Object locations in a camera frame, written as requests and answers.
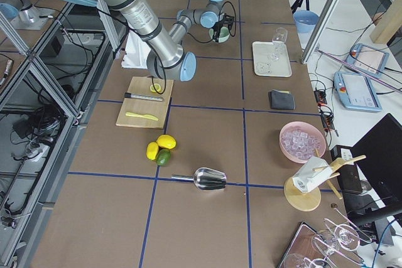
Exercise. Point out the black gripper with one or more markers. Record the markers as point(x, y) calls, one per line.
point(217, 29)

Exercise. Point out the light green bowl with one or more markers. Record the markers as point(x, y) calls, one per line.
point(224, 35)

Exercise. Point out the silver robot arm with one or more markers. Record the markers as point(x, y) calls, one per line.
point(167, 58)

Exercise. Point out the blue bowl with fork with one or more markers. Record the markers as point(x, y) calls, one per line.
point(305, 21)

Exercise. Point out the pink bowl with ice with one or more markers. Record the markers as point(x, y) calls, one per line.
point(299, 141)

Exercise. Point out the metal ice scoop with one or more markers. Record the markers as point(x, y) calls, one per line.
point(205, 179)

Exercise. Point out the cream bear tray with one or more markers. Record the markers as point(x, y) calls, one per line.
point(270, 59)

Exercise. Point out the clear wine glass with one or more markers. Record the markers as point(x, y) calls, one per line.
point(278, 40)

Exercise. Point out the half lemon slice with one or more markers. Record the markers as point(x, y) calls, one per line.
point(155, 88)

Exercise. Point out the grey folded cloth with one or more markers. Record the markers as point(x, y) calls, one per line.
point(281, 100)

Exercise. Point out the wooden cutting board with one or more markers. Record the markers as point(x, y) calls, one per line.
point(140, 85)

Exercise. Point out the yellow plastic knife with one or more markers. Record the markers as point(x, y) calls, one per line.
point(144, 116)

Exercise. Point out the yellow lemon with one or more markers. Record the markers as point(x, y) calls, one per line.
point(152, 151)
point(166, 141)

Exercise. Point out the green lime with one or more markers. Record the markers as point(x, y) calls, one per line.
point(163, 157)

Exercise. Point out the blue teach pendant near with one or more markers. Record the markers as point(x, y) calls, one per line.
point(356, 92)

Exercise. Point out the blue teach pendant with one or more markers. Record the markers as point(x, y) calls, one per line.
point(368, 59)
point(356, 92)

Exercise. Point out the blue teach pendant far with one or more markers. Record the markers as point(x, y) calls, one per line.
point(368, 59)

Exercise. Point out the wooden stand with carton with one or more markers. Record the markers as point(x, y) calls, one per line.
point(302, 189)

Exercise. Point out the black monitor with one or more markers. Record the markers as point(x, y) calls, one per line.
point(381, 146)

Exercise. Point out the hanging wine glasses rack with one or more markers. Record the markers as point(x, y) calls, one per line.
point(332, 246)

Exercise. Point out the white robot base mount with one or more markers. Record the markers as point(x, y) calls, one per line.
point(135, 52)

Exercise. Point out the aluminium frame post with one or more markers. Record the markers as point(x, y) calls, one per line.
point(325, 15)

